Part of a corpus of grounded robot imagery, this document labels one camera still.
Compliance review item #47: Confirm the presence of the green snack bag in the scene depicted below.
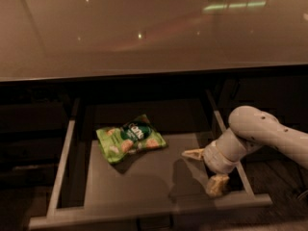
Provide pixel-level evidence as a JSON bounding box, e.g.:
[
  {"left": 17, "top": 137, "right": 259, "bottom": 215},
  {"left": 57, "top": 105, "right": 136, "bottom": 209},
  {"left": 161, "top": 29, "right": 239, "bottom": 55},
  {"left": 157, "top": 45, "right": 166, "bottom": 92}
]
[{"left": 96, "top": 115, "right": 167, "bottom": 165}]

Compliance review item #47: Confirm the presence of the dark drawer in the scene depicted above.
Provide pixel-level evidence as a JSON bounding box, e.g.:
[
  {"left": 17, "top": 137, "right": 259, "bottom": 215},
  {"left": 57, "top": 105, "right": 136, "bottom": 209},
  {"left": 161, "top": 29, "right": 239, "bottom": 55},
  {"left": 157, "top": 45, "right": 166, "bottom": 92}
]
[
  {"left": 0, "top": 165, "right": 58, "bottom": 190},
  {"left": 0, "top": 102, "right": 68, "bottom": 134},
  {"left": 29, "top": 90, "right": 271, "bottom": 231},
  {"left": 0, "top": 138, "right": 63, "bottom": 164}
]

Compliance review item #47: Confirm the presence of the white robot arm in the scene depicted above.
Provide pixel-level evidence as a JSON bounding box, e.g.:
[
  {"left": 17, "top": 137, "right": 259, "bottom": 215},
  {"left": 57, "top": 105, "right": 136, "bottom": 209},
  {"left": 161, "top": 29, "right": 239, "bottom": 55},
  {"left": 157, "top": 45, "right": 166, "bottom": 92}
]
[{"left": 182, "top": 106, "right": 308, "bottom": 197}]

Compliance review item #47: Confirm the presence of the dark cabinet door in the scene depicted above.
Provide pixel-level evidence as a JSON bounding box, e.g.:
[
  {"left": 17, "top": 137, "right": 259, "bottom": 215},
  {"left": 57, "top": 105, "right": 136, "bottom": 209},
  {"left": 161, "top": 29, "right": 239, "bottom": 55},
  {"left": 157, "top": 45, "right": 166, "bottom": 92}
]
[{"left": 218, "top": 74, "right": 308, "bottom": 164}]

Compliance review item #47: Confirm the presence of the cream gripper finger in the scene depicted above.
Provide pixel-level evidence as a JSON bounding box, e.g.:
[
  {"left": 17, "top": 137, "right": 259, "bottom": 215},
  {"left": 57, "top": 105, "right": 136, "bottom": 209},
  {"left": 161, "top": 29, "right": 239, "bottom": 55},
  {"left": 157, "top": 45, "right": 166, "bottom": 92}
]
[
  {"left": 206, "top": 174, "right": 230, "bottom": 197},
  {"left": 182, "top": 148, "right": 204, "bottom": 161}
]

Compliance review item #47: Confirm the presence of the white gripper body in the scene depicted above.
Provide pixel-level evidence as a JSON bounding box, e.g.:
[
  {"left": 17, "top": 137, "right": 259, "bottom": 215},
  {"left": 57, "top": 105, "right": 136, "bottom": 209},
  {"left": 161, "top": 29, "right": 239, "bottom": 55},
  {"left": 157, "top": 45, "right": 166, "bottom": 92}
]
[{"left": 202, "top": 135, "right": 246, "bottom": 174}]

